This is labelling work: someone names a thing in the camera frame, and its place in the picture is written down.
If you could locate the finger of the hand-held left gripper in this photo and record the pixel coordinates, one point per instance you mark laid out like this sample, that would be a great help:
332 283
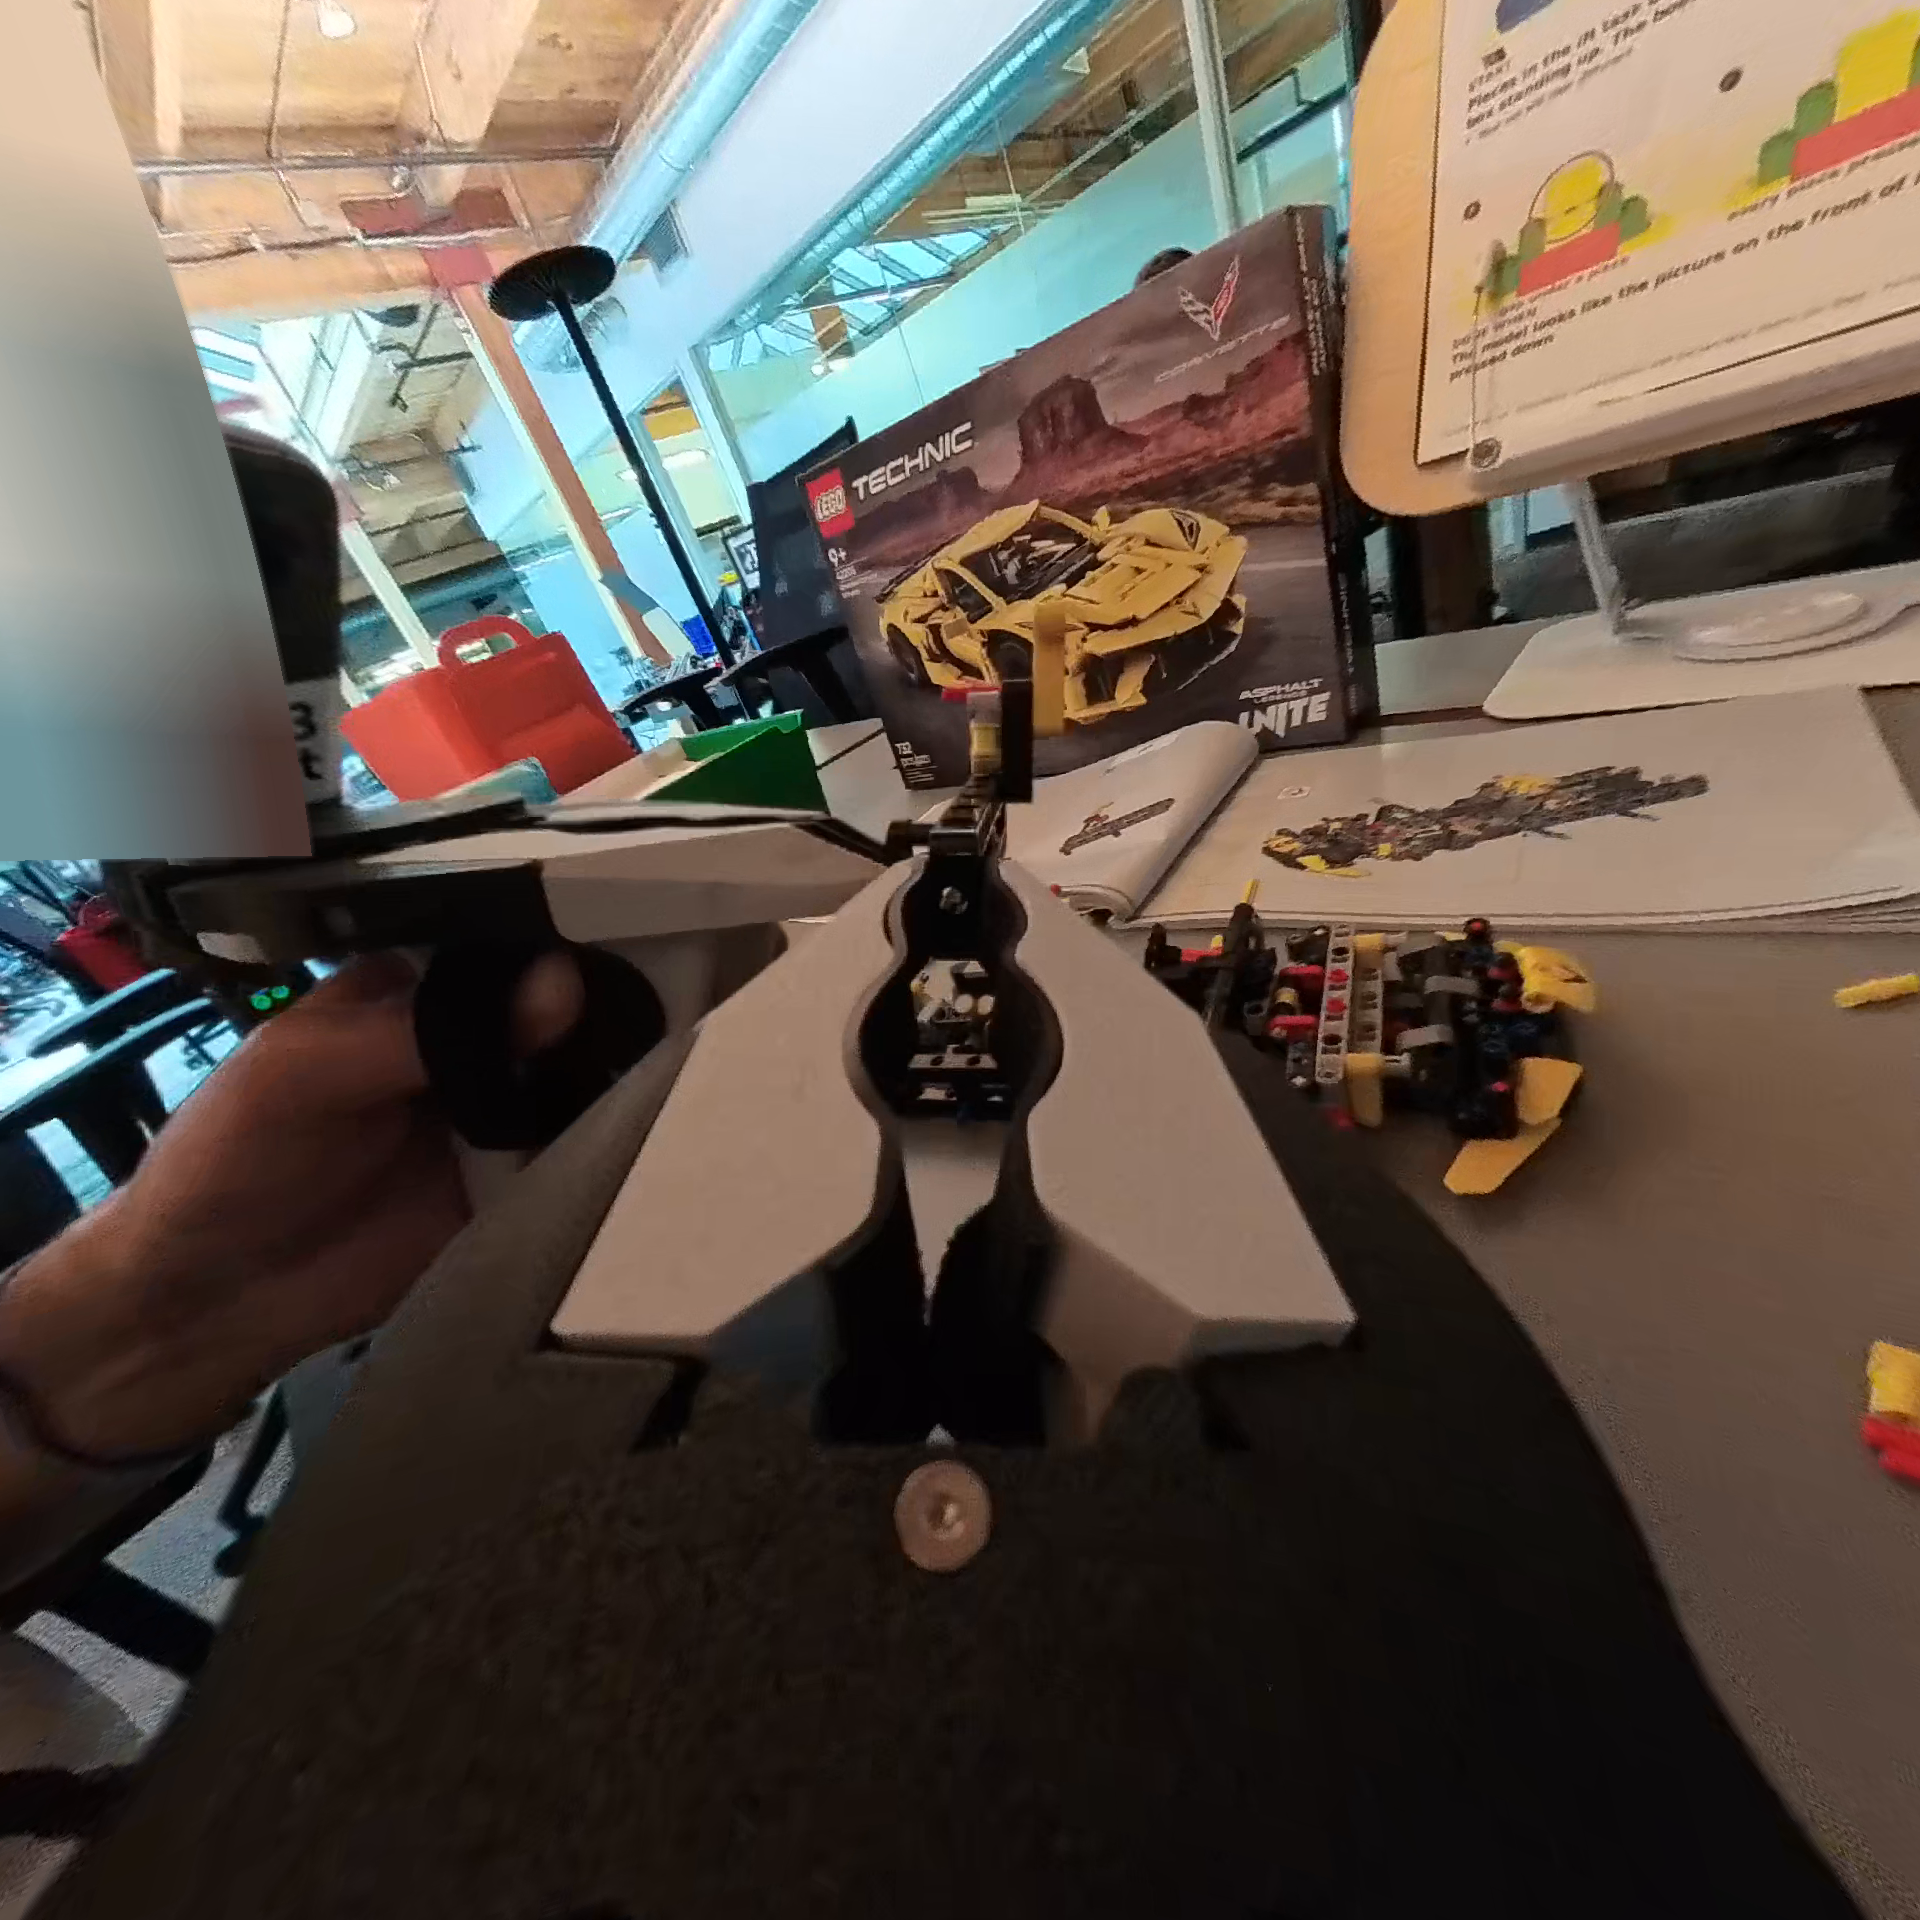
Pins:
597 818
705 887

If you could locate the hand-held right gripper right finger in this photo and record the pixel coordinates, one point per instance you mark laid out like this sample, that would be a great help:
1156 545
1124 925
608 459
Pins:
1186 1201

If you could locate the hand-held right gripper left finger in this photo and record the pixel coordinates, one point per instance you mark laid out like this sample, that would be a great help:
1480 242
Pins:
719 1188

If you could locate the small black yellow lego assembly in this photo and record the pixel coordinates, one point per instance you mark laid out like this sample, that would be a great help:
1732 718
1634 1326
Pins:
974 841

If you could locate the large black lego chassis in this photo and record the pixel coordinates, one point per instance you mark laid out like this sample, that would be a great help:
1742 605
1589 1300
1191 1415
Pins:
1440 1020

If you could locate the lego set box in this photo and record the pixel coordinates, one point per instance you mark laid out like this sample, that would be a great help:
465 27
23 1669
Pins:
1111 494

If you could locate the lego instruction booklet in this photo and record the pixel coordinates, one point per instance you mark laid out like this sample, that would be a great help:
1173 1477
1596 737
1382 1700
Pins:
1772 812

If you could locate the yellow lego axle piece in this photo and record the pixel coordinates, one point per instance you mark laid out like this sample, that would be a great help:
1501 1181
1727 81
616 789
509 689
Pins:
1881 992

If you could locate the yellow lego block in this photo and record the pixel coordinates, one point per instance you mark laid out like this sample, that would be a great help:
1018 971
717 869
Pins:
1890 1380

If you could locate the red lego pin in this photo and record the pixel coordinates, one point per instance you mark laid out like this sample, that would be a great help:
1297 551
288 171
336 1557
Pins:
1890 1449

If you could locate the orange storage case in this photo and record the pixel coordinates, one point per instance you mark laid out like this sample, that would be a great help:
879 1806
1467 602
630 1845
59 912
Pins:
482 719

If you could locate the black office chair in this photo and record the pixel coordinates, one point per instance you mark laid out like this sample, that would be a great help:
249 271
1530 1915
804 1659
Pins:
781 666
89 1035

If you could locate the black floor lamp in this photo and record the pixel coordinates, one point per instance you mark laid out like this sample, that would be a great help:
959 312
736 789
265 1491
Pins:
554 283

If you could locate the white display stand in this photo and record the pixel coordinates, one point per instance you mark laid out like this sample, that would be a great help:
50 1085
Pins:
1575 674

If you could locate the printed instruction sheet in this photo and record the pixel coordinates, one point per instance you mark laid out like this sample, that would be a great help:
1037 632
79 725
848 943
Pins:
1649 182

